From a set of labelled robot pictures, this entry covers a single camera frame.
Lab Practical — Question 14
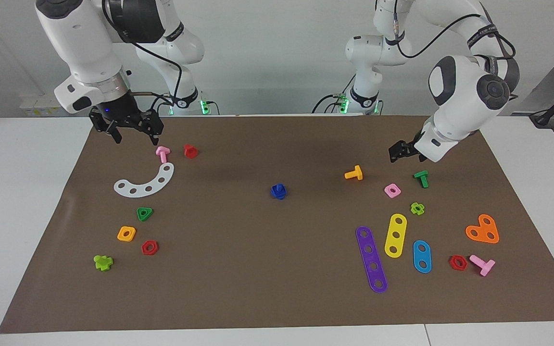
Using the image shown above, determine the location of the purple four-hole strip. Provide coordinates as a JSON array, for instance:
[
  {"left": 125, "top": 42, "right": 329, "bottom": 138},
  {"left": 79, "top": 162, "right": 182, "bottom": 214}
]
[{"left": 355, "top": 226, "right": 388, "bottom": 294}]

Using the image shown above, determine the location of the blue two-hole strip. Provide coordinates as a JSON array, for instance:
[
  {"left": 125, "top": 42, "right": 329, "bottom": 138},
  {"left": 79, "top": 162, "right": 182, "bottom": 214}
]
[{"left": 413, "top": 240, "right": 432, "bottom": 274}]

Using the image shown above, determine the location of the orange three-hole plate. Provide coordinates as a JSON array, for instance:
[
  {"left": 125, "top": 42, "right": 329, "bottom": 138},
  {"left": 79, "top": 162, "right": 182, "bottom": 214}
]
[{"left": 465, "top": 214, "right": 500, "bottom": 244}]

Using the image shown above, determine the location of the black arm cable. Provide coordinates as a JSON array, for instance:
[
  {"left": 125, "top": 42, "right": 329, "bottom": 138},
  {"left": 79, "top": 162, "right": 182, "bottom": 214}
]
[
  {"left": 392, "top": 13, "right": 516, "bottom": 61},
  {"left": 101, "top": 0, "right": 182, "bottom": 110}
]

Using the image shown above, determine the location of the brown table mat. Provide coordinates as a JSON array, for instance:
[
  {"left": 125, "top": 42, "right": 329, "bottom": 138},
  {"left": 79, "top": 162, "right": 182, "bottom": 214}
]
[{"left": 0, "top": 115, "right": 554, "bottom": 334}]

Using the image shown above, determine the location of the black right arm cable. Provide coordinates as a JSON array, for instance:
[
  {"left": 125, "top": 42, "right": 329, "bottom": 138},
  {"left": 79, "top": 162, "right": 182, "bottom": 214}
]
[{"left": 101, "top": 0, "right": 182, "bottom": 110}]

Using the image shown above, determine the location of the white cardboard box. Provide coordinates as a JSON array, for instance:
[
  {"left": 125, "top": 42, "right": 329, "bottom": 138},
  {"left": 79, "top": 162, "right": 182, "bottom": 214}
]
[{"left": 20, "top": 94, "right": 61, "bottom": 117}]

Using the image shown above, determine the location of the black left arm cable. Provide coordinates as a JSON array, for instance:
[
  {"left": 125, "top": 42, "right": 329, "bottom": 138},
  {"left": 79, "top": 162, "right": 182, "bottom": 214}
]
[{"left": 392, "top": 13, "right": 516, "bottom": 61}]

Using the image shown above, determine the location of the black base cable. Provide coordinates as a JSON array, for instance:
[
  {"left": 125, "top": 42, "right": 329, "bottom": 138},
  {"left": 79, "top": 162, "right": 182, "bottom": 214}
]
[
  {"left": 312, "top": 94, "right": 350, "bottom": 114},
  {"left": 149, "top": 94, "right": 220, "bottom": 116}
]

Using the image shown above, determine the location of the white curved five-hole plate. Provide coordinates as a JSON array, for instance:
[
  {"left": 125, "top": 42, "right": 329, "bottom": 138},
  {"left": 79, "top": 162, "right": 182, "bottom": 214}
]
[{"left": 113, "top": 162, "right": 175, "bottom": 198}]

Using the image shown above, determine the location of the yellow three-hole strip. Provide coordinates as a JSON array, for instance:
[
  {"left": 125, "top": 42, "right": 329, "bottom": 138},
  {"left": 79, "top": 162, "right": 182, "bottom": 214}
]
[{"left": 384, "top": 213, "right": 408, "bottom": 259}]

